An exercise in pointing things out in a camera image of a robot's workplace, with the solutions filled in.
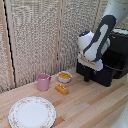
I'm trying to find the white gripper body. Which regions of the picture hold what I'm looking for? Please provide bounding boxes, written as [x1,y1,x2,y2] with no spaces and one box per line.
[76,52,105,72]

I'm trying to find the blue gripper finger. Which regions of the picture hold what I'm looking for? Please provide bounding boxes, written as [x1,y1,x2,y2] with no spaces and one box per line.
[92,69,98,76]

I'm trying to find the black air fryer drawer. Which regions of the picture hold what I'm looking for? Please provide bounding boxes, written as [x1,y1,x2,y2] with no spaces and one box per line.
[75,59,124,88]

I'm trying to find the black air fryer body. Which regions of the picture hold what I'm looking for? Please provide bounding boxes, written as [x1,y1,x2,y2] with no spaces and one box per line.
[99,28,128,80]

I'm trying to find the yellow food pieces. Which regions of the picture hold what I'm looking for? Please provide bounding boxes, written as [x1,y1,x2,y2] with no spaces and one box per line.
[59,72,71,80]

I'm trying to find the small white bowl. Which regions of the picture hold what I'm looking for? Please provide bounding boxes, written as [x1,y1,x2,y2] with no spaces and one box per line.
[57,71,73,84]

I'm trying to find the yellow rectangular block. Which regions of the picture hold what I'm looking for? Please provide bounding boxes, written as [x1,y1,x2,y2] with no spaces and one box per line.
[54,84,70,96]

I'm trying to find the pink mug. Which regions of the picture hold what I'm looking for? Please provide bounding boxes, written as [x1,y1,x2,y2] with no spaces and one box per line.
[36,73,52,92]

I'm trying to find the white rounded object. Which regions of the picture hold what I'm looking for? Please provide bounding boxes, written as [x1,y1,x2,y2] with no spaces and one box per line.
[111,111,128,128]

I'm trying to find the beige woven folding screen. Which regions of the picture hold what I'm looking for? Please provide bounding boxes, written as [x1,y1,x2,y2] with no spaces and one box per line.
[0,0,128,93]

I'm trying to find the white floral rimmed plate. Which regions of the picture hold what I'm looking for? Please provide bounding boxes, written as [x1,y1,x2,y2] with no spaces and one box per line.
[7,96,57,128]

